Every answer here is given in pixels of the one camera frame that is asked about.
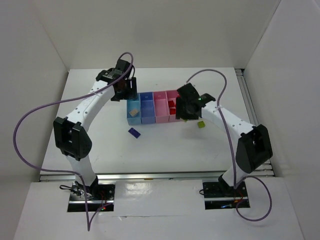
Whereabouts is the small red lego brick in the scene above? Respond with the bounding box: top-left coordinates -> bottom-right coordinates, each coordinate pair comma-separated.
168,100 -> 176,108

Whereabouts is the yellow-green lego brick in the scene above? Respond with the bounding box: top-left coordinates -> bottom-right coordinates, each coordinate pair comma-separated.
197,121 -> 206,129

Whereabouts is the dark blue lego brick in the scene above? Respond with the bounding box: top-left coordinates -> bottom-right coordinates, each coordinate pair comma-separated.
128,127 -> 141,139

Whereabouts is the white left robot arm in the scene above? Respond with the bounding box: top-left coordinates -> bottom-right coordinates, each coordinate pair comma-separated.
53,59 -> 138,195

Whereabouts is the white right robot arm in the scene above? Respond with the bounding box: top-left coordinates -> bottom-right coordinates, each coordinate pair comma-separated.
175,83 -> 273,197

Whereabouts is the light blue container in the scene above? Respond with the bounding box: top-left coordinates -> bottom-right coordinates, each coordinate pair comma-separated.
126,99 -> 142,126

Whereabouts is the large pink container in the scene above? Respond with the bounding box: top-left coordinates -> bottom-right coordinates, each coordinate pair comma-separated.
166,90 -> 183,122

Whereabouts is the dark blue container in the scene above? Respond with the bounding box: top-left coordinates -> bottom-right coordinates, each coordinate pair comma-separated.
140,92 -> 156,125

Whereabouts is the aluminium front rail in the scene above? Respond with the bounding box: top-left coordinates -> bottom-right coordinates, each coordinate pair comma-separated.
38,170 -> 276,183

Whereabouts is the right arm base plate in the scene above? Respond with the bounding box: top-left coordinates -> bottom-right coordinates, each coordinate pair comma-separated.
199,181 -> 250,210

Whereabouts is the aluminium side rail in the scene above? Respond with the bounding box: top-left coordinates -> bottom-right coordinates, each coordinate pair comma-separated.
235,68 -> 276,178

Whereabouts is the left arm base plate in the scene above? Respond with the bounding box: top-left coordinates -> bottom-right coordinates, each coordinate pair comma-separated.
60,183 -> 116,213

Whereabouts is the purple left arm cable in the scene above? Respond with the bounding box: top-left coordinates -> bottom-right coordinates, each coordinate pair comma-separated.
12,52 -> 135,232

